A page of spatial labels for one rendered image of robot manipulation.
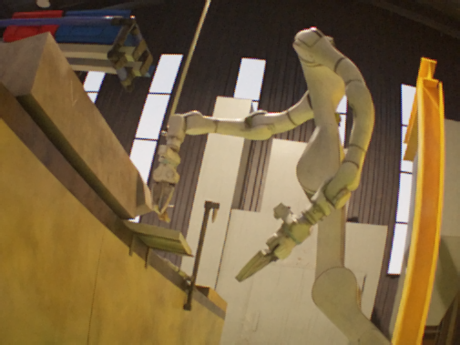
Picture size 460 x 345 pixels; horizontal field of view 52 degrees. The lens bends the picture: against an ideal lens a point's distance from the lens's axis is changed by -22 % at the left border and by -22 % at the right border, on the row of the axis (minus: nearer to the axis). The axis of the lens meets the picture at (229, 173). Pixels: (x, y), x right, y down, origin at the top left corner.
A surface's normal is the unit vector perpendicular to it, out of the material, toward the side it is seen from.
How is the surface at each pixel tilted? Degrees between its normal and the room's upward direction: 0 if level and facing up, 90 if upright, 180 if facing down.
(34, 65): 90
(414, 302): 90
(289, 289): 90
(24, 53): 90
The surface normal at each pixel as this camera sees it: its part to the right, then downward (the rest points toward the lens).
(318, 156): -0.35, -0.40
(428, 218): -0.14, -0.36
